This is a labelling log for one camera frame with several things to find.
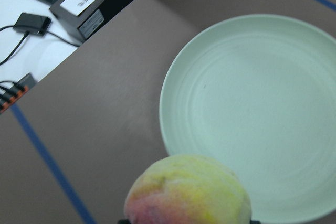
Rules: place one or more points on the yellow pink peach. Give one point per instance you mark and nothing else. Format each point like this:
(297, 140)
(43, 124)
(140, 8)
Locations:
(187, 188)

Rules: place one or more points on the light green plate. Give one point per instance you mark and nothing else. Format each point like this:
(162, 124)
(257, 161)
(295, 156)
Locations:
(257, 92)

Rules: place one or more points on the small black adapter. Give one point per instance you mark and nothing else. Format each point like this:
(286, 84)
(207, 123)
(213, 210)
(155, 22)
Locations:
(32, 23)

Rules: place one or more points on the orange black usb hub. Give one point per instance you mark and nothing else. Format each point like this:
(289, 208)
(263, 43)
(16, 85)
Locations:
(12, 91)

